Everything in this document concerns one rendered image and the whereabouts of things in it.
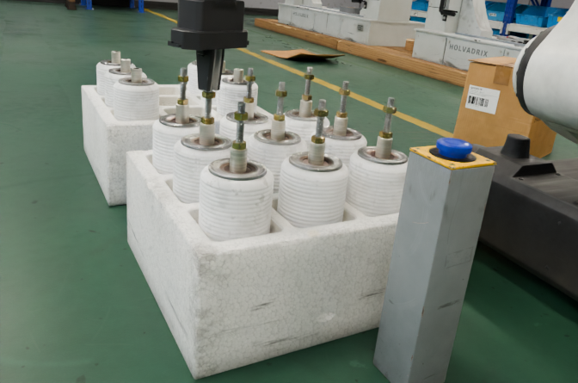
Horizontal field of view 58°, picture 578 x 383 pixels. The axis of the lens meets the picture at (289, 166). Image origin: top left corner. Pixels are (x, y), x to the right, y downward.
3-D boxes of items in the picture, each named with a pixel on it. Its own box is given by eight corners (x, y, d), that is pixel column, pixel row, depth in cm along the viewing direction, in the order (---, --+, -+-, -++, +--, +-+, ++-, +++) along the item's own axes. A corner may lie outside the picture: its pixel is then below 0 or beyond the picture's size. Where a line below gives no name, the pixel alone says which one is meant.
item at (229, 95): (244, 146, 136) (249, 77, 130) (259, 158, 128) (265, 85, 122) (209, 149, 132) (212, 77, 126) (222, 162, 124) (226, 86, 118)
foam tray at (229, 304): (306, 215, 116) (315, 138, 110) (426, 314, 85) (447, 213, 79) (126, 242, 98) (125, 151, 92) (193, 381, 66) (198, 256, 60)
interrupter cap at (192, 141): (183, 152, 73) (183, 148, 73) (178, 137, 80) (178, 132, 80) (236, 152, 75) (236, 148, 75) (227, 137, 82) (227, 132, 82)
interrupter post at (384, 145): (378, 154, 81) (382, 133, 80) (392, 158, 79) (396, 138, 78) (371, 157, 79) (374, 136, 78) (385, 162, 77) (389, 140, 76)
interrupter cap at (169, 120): (212, 121, 90) (212, 118, 89) (192, 132, 83) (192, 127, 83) (173, 114, 92) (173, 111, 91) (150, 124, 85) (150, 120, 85)
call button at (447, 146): (451, 151, 63) (455, 135, 63) (476, 163, 60) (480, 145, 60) (427, 154, 62) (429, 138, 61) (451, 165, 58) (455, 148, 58)
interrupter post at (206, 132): (199, 147, 76) (199, 125, 75) (197, 142, 78) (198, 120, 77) (216, 147, 77) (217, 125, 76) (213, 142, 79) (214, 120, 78)
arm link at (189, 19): (219, 40, 80) (223, -44, 76) (267, 49, 75) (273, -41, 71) (152, 43, 70) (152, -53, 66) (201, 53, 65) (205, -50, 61)
